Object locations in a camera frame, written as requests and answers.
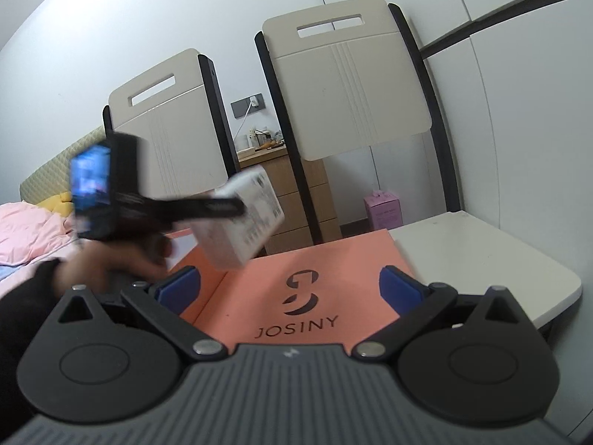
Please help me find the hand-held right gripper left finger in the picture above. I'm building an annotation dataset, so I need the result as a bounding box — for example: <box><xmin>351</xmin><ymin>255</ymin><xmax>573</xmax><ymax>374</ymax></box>
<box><xmin>56</xmin><ymin>266</ymin><xmax>229</xmax><ymax>363</ymax></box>

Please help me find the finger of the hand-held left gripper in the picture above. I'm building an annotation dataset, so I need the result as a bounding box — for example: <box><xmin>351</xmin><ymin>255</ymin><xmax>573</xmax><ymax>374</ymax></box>
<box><xmin>141</xmin><ymin>195</ymin><xmax>247</xmax><ymax>224</ymax></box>

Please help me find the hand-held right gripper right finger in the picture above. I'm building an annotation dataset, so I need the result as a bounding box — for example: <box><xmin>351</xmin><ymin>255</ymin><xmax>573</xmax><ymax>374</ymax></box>
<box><xmin>352</xmin><ymin>265</ymin><xmax>530</xmax><ymax>362</ymax></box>

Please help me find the white printed box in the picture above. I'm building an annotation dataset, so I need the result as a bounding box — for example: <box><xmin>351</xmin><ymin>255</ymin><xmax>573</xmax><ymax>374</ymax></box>
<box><xmin>191</xmin><ymin>165</ymin><xmax>286</xmax><ymax>270</ymax></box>

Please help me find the white desktop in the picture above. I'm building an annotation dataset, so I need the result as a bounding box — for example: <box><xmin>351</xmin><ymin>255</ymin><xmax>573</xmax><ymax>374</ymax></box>
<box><xmin>388</xmin><ymin>210</ymin><xmax>583</xmax><ymax>333</ymax></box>

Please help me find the person's left hand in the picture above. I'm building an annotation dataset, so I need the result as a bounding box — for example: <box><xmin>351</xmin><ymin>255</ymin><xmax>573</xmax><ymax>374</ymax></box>
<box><xmin>58</xmin><ymin>231</ymin><xmax>176</xmax><ymax>290</ymax></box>

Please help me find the beige quilted headboard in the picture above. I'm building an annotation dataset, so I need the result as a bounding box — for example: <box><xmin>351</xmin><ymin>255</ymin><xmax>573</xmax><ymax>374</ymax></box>
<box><xmin>19</xmin><ymin>125</ymin><xmax>110</xmax><ymax>205</ymax></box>

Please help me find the yellow pillow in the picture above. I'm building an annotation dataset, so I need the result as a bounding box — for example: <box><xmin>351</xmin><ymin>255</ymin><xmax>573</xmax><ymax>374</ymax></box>
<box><xmin>36</xmin><ymin>192</ymin><xmax>76</xmax><ymax>217</ymax></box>

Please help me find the pink box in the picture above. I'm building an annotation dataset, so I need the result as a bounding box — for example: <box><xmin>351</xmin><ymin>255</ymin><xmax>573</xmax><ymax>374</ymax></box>
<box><xmin>363</xmin><ymin>189</ymin><xmax>405</xmax><ymax>233</ymax></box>

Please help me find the small beige chair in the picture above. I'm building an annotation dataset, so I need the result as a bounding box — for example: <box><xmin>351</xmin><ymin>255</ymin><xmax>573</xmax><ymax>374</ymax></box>
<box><xmin>102</xmin><ymin>49</ymin><xmax>242</xmax><ymax>201</ymax></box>

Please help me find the orange flat box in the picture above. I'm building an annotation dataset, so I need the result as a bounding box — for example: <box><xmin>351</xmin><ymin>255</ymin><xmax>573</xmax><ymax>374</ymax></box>
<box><xmin>164</xmin><ymin>228</ymin><xmax>418</xmax><ymax>346</ymax></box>

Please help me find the pink blanket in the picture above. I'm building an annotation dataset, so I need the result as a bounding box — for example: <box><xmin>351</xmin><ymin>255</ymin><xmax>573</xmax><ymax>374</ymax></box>
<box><xmin>0</xmin><ymin>201</ymin><xmax>83</xmax><ymax>266</ymax></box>

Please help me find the wooden drawer cabinet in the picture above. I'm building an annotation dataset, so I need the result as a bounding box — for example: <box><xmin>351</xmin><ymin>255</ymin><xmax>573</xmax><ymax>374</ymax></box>
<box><xmin>237</xmin><ymin>145</ymin><xmax>344</xmax><ymax>257</ymax></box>

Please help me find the large beige chair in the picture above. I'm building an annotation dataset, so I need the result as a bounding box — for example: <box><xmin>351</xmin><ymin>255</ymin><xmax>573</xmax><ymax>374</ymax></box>
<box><xmin>254</xmin><ymin>0</ymin><xmax>462</xmax><ymax>247</ymax></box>

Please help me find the white charger cable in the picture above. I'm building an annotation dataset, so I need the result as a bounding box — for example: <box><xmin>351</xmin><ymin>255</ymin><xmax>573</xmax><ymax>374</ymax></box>
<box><xmin>233</xmin><ymin>106</ymin><xmax>255</xmax><ymax>150</ymax></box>

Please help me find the grey wall outlet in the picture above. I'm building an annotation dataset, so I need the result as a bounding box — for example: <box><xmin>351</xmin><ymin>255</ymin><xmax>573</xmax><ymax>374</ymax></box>
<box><xmin>230</xmin><ymin>93</ymin><xmax>266</xmax><ymax>119</ymax></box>

